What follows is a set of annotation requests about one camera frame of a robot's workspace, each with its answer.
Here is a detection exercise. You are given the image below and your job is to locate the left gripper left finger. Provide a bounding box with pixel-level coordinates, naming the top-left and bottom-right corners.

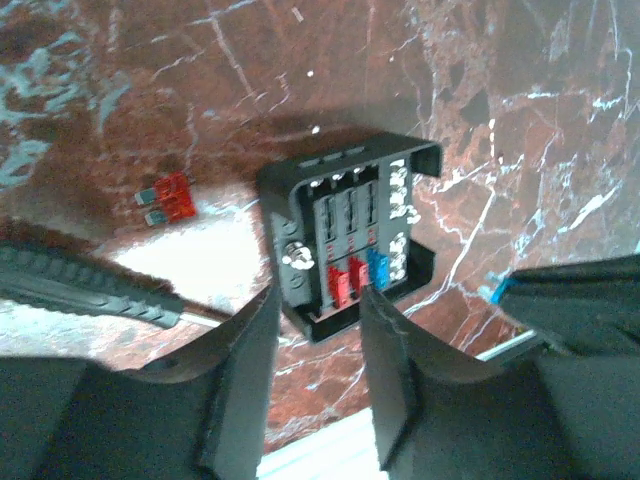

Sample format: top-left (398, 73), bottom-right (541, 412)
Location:
top-left (1, 287), bottom-right (281, 479)

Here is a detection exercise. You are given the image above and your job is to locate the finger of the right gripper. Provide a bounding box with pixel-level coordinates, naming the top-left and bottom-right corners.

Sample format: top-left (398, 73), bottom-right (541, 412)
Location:
top-left (497, 253), bottom-right (639, 355)

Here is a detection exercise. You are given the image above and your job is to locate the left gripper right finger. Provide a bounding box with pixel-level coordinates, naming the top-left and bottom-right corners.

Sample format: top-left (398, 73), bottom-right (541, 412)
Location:
top-left (360, 289), bottom-right (639, 479)

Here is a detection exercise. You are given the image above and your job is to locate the blue fuse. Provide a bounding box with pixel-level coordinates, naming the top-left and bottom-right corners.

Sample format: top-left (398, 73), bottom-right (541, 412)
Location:
top-left (490, 277), bottom-right (513, 305)

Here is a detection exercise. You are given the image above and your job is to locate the black fuse box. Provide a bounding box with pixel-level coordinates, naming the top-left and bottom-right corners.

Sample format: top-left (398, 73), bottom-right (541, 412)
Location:
top-left (257, 132), bottom-right (443, 343)

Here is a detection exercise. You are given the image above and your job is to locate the red fuse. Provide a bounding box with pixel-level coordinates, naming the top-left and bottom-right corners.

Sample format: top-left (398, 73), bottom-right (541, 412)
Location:
top-left (134, 171), bottom-right (197, 227)

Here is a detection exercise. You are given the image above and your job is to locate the black screwdriver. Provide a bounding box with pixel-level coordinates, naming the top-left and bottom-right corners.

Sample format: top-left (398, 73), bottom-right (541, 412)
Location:
top-left (1, 240), bottom-right (231, 329)

